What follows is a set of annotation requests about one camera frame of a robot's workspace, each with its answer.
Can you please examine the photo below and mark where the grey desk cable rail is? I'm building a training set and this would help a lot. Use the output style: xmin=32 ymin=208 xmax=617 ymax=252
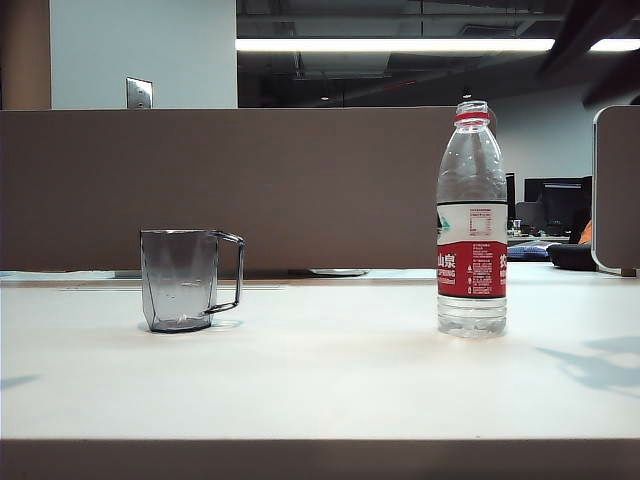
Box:
xmin=49 ymin=283 xmax=290 ymax=292

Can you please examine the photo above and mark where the clear red-label water bottle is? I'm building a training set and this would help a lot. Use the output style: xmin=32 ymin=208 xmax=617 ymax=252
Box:
xmin=436 ymin=99 xmax=510 ymax=340

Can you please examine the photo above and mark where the blue checked cloth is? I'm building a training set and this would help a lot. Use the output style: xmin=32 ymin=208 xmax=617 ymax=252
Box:
xmin=507 ymin=239 xmax=564 ymax=260

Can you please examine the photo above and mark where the large brown desk partition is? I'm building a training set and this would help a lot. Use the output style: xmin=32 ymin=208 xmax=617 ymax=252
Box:
xmin=0 ymin=106 xmax=500 ymax=275

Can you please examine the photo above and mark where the black cushion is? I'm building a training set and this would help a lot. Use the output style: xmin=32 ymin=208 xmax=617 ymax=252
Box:
xmin=546 ymin=241 xmax=599 ymax=272

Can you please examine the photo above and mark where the grey transparent plastic mug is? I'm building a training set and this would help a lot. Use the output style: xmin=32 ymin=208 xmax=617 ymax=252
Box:
xmin=140 ymin=228 xmax=246 ymax=335

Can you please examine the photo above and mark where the wide black computer monitor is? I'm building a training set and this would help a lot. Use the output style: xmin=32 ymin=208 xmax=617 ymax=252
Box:
xmin=523 ymin=175 xmax=594 ymax=236

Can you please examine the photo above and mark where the metal wall switch plate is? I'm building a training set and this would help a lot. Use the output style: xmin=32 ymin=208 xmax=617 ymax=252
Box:
xmin=125 ymin=76 xmax=154 ymax=109

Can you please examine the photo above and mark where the long ceiling light strip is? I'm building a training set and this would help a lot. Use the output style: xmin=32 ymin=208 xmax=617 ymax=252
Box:
xmin=235 ymin=37 xmax=640 ymax=53

